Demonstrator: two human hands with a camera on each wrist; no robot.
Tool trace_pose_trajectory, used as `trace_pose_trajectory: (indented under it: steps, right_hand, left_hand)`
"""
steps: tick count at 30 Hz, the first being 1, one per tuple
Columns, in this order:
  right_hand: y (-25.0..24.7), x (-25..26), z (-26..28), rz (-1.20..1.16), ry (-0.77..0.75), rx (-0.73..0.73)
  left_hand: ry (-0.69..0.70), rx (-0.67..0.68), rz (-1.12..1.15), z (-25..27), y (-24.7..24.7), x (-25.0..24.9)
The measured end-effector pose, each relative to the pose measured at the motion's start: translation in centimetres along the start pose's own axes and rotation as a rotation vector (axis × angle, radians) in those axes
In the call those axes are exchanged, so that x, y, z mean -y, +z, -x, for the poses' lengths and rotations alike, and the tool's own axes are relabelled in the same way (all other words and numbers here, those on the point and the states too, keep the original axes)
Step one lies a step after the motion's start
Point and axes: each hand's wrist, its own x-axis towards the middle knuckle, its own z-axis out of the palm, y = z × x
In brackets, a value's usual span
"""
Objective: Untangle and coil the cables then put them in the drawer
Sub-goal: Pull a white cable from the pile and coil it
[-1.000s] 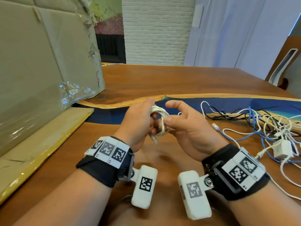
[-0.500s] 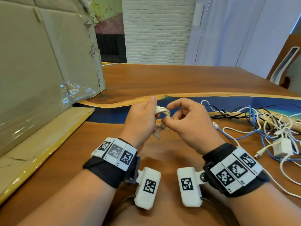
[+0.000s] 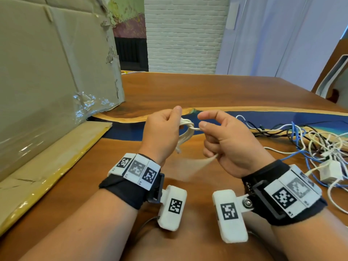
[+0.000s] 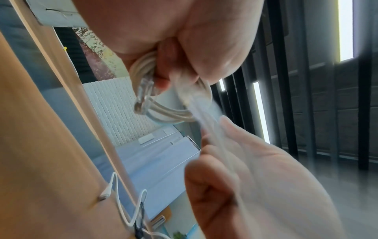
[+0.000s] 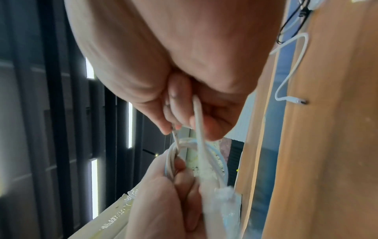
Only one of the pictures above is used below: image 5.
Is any person's left hand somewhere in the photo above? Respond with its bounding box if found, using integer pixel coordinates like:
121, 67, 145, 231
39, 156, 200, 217
125, 148, 209, 239

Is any person's right hand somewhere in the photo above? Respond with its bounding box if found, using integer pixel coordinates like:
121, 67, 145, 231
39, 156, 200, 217
64, 0, 289, 142

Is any clear plastic bag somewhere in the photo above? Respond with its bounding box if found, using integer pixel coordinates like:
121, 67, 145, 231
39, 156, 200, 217
199, 163, 243, 239

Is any cream printed carton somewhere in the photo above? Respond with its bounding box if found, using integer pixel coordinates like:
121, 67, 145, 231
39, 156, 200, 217
67, 184, 144, 239

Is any black window frame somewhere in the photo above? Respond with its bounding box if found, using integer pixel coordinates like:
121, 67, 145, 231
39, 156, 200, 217
0, 0, 173, 239

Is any black cable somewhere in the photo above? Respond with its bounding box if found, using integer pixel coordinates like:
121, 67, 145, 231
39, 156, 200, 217
276, 0, 314, 45

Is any white cable with metal plug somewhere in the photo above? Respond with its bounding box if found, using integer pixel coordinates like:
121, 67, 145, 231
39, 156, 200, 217
270, 32, 309, 106

